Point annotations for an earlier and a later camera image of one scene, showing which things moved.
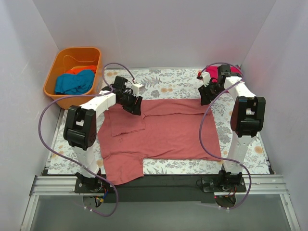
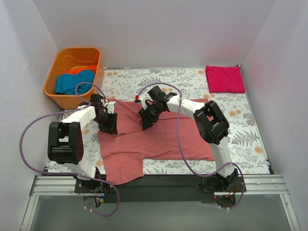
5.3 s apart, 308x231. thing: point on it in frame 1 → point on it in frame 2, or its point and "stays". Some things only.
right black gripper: x=207 y=94 → x=147 y=118
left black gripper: x=134 y=105 → x=109 y=123
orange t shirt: x=76 y=70 stays
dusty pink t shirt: x=168 y=129 stays
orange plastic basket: x=66 y=58 stays
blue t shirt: x=72 y=84 stays
